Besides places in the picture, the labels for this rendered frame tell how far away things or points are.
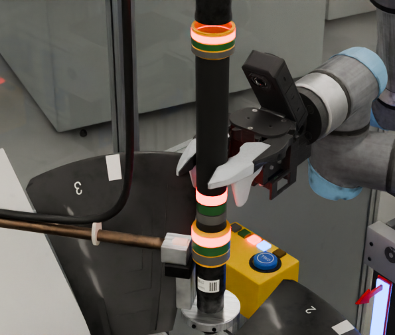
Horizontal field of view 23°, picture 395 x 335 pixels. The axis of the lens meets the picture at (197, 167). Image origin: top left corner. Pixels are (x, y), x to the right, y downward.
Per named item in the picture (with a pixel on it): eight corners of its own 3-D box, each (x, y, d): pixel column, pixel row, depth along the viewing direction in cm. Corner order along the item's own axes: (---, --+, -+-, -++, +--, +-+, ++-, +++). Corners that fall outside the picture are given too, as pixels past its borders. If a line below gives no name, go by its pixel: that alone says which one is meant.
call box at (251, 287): (194, 288, 174) (194, 240, 169) (234, 265, 180) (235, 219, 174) (257, 333, 164) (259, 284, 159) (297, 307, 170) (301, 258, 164)
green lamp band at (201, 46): (186, 49, 94) (186, 42, 94) (196, 31, 98) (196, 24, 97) (230, 53, 93) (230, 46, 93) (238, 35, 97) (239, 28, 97)
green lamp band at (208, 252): (187, 254, 107) (187, 244, 107) (196, 231, 111) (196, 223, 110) (226, 259, 107) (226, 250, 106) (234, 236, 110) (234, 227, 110)
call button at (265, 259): (248, 264, 164) (248, 256, 163) (265, 255, 166) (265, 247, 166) (265, 276, 162) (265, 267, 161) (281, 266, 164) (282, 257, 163)
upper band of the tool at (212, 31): (186, 59, 95) (186, 32, 93) (196, 41, 98) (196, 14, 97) (230, 64, 94) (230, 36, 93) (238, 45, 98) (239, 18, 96)
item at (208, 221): (192, 223, 106) (192, 214, 105) (200, 207, 109) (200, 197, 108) (223, 227, 105) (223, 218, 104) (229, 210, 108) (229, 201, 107)
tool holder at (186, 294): (157, 325, 112) (155, 258, 107) (172, 287, 118) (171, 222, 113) (233, 337, 110) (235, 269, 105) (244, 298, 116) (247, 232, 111)
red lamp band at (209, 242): (187, 244, 107) (187, 235, 106) (196, 222, 110) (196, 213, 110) (226, 250, 106) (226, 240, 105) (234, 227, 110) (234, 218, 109)
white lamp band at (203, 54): (186, 56, 95) (186, 50, 94) (196, 38, 98) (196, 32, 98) (230, 61, 94) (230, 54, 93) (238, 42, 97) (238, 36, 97)
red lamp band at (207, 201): (192, 204, 104) (192, 194, 104) (200, 187, 107) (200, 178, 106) (223, 207, 104) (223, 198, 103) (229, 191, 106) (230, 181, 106)
